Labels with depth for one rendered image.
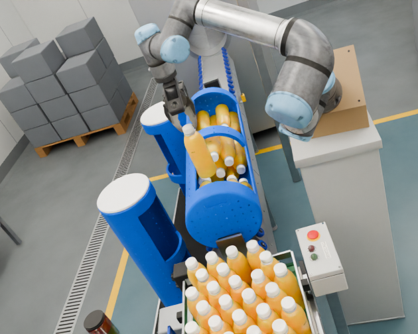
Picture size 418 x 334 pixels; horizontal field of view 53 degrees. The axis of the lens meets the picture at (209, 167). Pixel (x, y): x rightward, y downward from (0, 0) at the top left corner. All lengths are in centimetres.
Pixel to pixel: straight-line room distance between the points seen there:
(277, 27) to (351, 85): 64
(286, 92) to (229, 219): 67
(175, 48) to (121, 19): 557
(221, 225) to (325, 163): 46
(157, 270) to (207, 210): 81
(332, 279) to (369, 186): 56
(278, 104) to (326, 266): 53
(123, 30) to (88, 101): 204
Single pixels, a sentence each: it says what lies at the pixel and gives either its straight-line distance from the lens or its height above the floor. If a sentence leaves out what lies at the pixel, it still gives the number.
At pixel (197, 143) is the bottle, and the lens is 143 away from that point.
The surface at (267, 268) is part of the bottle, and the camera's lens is 140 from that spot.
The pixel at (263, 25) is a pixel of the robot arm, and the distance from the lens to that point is 112.
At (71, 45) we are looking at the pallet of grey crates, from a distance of 525.
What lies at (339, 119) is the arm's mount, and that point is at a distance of 168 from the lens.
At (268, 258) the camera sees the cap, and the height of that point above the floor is 111.
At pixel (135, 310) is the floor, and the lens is 303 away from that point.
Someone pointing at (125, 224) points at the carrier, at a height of 95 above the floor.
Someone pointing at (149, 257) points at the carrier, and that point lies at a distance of 221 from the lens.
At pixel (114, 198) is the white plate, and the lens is 210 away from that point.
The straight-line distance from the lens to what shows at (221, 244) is 158.
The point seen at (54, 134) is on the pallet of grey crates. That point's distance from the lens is 543.
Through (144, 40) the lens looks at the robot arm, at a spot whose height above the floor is 179.
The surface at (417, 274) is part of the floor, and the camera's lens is 266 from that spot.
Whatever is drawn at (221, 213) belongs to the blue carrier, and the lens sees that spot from 154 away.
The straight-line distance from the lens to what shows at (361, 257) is 208.
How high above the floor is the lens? 213
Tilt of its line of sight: 34 degrees down
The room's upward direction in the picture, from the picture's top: 24 degrees counter-clockwise
